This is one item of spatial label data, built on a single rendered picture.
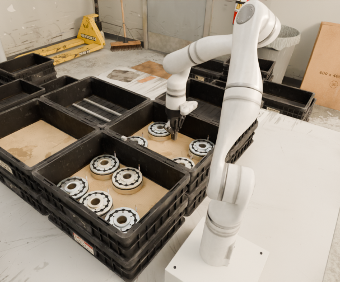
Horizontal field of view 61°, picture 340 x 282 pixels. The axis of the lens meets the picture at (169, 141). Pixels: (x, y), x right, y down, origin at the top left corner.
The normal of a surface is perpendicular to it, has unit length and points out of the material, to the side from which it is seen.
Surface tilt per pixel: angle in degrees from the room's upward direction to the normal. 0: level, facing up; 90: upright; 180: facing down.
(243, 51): 51
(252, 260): 2
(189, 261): 2
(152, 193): 0
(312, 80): 75
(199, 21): 90
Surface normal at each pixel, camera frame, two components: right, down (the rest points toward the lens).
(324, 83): -0.51, 0.26
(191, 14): -0.55, 0.48
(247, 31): -0.61, -0.19
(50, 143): 0.03, -0.80
